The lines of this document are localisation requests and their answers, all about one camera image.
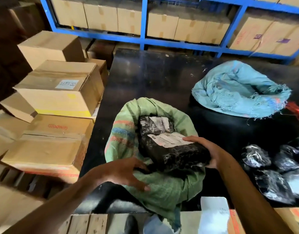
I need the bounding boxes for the rows of plain taped boxes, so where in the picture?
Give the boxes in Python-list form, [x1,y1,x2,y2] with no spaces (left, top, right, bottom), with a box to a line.
[50,0,231,46]

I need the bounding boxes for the person's blue trouser leg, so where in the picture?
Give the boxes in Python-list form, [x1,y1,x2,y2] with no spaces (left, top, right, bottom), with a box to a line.
[143,214,175,234]

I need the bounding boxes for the white paper label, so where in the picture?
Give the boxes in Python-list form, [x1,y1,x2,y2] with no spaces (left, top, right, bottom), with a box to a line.
[198,197,231,234]

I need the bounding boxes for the pile of black packets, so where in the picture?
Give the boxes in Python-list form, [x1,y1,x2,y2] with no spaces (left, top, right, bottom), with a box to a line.
[241,135,299,205]

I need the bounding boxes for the person's left forearm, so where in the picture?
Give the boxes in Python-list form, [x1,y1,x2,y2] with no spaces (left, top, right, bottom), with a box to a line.
[2,168,99,234]

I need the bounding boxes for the person's dark shoe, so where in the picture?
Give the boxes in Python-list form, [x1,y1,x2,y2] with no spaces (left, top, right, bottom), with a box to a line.
[124,214,140,234]

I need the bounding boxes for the flattened red printed carton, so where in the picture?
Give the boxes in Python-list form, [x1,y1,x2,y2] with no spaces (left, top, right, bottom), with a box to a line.
[275,207,299,234]

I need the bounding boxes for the person's right forearm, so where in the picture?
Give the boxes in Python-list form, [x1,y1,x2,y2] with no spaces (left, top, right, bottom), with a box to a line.
[216,156,299,234]

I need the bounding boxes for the blue metal shelf rack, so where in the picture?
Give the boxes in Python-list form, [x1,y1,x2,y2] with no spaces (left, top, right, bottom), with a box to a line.
[38,0,299,65]

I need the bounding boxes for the green woven sack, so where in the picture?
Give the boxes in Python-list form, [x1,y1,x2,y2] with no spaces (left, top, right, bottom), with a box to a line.
[104,97,206,231]

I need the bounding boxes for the person's left hand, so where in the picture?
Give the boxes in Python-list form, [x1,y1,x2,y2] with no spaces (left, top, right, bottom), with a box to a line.
[90,157,151,193]

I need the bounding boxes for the person's right hand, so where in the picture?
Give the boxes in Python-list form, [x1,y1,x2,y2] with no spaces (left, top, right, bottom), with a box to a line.
[182,136,234,170]

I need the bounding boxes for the pile of brown cardboard boxes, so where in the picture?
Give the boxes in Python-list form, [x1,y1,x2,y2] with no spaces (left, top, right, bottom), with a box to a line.
[0,2,116,234]

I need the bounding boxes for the bundle of red plastic strings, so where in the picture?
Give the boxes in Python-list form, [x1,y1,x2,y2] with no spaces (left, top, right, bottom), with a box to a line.
[285,101,299,124]

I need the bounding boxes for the blue woven sack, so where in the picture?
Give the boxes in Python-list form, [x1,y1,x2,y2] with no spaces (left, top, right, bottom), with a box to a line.
[191,60,292,119]

